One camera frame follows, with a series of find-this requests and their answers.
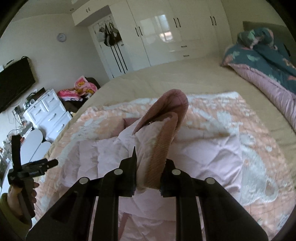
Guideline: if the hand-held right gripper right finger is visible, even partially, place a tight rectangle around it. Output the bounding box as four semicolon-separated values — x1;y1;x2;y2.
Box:
159;159;269;241

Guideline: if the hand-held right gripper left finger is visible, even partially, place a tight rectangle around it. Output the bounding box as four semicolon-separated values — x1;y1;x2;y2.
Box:
25;146;138;241

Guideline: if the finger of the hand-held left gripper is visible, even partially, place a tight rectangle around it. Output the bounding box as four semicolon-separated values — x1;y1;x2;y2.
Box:
43;159;59;169

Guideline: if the pink quilted jacket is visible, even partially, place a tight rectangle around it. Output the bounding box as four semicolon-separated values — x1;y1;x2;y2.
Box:
61;89;244;241

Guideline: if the person's left hand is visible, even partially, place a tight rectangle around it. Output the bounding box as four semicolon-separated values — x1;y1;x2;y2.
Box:
7;182;40;217

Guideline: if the white heart-shaped chair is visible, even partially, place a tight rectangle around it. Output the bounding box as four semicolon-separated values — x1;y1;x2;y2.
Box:
20;128;52;167

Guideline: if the white chest of drawers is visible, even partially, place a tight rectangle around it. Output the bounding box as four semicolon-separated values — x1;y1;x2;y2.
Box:
23;89;73;142

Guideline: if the dark brown chair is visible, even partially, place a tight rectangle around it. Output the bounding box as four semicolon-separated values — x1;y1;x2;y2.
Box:
61;77;101;114

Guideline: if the pink printed cloth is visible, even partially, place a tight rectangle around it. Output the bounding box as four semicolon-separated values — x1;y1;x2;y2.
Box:
57;75;97;101

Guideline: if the orange patterned blanket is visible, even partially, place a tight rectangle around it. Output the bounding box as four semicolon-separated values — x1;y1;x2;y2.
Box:
35;91;294;241

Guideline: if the black television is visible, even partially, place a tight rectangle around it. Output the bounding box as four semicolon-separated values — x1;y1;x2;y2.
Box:
0;56;36;114

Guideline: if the beige bed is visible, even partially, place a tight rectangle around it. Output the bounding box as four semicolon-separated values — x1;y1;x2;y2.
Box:
47;57;296;223

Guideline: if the white door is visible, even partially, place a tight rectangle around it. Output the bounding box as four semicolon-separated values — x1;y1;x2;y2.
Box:
88;14;134;79

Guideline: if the grey hanging bag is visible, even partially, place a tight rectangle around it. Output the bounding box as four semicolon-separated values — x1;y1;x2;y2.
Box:
97;26;106;42

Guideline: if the black hanging bag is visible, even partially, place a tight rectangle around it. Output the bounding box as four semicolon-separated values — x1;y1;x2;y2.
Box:
104;22;122;47

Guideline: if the teal and mauve duvet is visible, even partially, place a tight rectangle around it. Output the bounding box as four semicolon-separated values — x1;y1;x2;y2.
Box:
222;27;296;131

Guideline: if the white glossy wardrobe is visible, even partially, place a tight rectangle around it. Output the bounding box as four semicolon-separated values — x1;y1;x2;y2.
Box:
72;0;232;70

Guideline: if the grey headboard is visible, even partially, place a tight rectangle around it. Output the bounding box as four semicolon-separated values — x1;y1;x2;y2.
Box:
242;21;296;70

